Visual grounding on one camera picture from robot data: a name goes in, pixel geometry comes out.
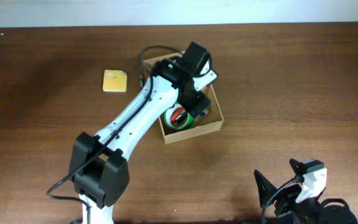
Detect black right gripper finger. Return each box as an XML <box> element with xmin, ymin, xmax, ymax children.
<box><xmin>254</xmin><ymin>170</ymin><xmax>277</xmax><ymax>208</ymax></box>
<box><xmin>289</xmin><ymin>158</ymin><xmax>303</xmax><ymax>175</ymax></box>

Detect blue white staples box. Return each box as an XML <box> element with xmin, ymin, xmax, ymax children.
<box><xmin>200</xmin><ymin>109</ymin><xmax>209</xmax><ymax>118</ymax></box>

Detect orange black stapler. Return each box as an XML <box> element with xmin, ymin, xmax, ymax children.
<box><xmin>170</xmin><ymin>107</ymin><xmax>188</xmax><ymax>127</ymax></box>

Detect brown cardboard box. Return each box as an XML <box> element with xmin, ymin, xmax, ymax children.
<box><xmin>143</xmin><ymin>51</ymin><xmax>224</xmax><ymax>145</ymax></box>

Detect yellow sticky note pad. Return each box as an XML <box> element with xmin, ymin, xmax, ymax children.
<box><xmin>103</xmin><ymin>70</ymin><xmax>127</xmax><ymax>92</ymax></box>

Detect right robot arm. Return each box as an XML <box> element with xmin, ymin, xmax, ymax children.
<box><xmin>254</xmin><ymin>159</ymin><xmax>358</xmax><ymax>224</ymax></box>

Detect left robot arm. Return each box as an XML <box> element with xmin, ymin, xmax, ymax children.
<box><xmin>68</xmin><ymin>42</ymin><xmax>218</xmax><ymax>223</ymax></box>

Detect black pen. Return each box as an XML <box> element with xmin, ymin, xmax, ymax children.
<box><xmin>139</xmin><ymin>74</ymin><xmax>144</xmax><ymax>90</ymax></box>

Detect black right camera cable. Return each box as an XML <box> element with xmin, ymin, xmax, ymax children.
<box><xmin>260</xmin><ymin>174</ymin><xmax>304</xmax><ymax>224</ymax></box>

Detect black camera cable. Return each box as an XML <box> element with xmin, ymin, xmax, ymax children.
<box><xmin>47</xmin><ymin>45</ymin><xmax>213</xmax><ymax>224</ymax></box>
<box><xmin>260</xmin><ymin>174</ymin><xmax>304</xmax><ymax>224</ymax></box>

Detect black left camera cable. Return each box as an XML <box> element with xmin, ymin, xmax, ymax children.
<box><xmin>47</xmin><ymin>45</ymin><xmax>213</xmax><ymax>224</ymax></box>

